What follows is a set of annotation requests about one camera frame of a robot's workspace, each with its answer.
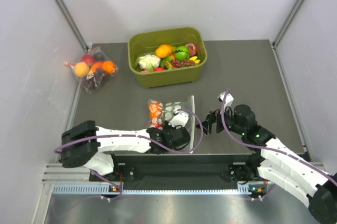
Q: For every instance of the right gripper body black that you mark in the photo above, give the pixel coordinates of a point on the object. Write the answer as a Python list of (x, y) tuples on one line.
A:
[(214, 116)]

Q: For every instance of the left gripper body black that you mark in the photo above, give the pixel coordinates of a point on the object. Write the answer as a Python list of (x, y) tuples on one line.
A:
[(168, 127)]

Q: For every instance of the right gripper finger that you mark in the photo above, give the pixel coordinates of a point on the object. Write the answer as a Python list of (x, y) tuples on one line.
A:
[(210, 129), (200, 124)]

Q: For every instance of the polka dot zip top bag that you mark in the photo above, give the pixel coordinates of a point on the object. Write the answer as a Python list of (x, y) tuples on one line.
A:
[(189, 105)]

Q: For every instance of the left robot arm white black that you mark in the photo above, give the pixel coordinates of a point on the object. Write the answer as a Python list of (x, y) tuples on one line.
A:
[(88, 145)]

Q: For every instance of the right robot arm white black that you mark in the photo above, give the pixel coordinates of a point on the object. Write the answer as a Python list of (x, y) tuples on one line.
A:
[(273, 161)]

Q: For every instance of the fake red fruit in bag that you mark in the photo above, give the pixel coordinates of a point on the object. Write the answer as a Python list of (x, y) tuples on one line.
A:
[(157, 123)]

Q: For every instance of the fake orange fruit in bag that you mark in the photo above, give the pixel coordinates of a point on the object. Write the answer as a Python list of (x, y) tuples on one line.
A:
[(156, 109)]

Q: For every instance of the fake yellow banana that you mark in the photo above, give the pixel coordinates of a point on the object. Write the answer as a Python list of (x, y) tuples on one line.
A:
[(194, 60)]

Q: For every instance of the fake purple grapes bunch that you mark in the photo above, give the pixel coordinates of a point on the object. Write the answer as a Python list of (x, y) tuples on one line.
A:
[(182, 63)]

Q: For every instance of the fake green apple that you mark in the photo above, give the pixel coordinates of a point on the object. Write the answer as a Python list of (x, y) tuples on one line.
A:
[(182, 53)]

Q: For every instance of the fake pink apple slice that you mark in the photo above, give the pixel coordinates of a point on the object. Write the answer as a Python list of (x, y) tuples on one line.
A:
[(192, 48)]

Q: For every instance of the fake cauliflower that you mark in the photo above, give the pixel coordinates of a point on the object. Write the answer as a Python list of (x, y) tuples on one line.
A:
[(148, 62)]

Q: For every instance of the fake orange mango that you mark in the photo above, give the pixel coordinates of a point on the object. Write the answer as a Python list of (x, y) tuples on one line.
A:
[(164, 51)]

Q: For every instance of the clear bag of fake fruit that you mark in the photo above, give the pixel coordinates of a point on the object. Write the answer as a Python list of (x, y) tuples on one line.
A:
[(93, 70)]

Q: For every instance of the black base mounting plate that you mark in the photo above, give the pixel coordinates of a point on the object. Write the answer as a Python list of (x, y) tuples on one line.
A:
[(193, 171)]

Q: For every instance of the green plastic bin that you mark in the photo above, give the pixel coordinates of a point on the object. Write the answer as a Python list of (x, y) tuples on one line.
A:
[(165, 74)]

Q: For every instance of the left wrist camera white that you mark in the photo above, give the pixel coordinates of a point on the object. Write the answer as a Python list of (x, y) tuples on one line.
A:
[(179, 119)]

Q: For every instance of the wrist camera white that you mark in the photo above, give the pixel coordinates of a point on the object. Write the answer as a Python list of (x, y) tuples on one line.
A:
[(179, 119), (226, 98)]

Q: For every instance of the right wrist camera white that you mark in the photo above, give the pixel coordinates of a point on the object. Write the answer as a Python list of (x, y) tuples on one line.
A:
[(226, 98)]

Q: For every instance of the grey slotted cable duct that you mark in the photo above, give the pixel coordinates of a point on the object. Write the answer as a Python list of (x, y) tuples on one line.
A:
[(107, 189)]

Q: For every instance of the right aluminium frame post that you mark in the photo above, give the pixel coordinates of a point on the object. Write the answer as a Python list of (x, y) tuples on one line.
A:
[(287, 23)]

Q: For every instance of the aluminium frame post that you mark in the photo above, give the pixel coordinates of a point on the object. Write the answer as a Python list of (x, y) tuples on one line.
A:
[(287, 23), (71, 23)]

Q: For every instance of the left aluminium frame post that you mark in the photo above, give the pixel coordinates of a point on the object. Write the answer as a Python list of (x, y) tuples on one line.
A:
[(71, 23)]

